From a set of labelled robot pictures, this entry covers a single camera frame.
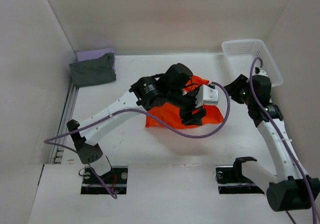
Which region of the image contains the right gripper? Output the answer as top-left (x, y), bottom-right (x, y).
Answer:
top-left (221, 74), bottom-right (255, 106)

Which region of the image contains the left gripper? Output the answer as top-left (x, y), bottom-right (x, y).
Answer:
top-left (166, 87), bottom-right (206, 125)

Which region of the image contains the orange t-shirt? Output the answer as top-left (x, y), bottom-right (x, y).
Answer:
top-left (148, 75), bottom-right (224, 129)

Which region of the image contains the grey t-shirt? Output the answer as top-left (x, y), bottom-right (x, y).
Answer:
top-left (69, 56), bottom-right (117, 88)

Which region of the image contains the purple t-shirt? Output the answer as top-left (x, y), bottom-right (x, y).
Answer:
top-left (76, 48), bottom-right (116, 72)

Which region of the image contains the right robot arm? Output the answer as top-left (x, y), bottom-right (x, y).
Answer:
top-left (225, 75), bottom-right (320, 211)

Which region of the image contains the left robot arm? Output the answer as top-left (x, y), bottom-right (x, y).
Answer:
top-left (67, 63), bottom-right (207, 183)

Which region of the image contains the white plastic laundry basket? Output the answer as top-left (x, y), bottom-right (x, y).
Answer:
top-left (221, 39), bottom-right (284, 87)

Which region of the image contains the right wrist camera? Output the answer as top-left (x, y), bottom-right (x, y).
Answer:
top-left (254, 67), bottom-right (269, 77)

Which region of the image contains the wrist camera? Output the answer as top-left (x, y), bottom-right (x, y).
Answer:
top-left (254, 67), bottom-right (269, 77)
top-left (195, 85), bottom-right (219, 108)

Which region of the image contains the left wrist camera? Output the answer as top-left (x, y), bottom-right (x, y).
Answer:
top-left (195, 85), bottom-right (219, 108)

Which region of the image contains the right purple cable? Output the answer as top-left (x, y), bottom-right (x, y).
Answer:
top-left (248, 57), bottom-right (320, 224)

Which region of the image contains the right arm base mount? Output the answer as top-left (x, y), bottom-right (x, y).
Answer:
top-left (215, 157), bottom-right (264, 194)

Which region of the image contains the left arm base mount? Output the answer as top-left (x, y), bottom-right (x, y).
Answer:
top-left (78, 166), bottom-right (129, 195)

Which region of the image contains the aluminium rail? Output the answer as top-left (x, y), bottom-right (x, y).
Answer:
top-left (49, 79), bottom-right (79, 164)

